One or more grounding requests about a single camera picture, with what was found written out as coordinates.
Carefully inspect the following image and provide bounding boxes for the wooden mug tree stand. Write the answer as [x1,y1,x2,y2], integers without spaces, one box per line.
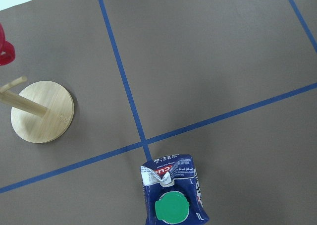
[0,76,75,143]

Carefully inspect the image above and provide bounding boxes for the blue Pascual milk carton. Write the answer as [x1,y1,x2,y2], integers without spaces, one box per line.
[140,154,210,225]

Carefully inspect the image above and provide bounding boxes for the red plastic cup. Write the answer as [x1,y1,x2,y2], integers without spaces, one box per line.
[0,25,15,66]

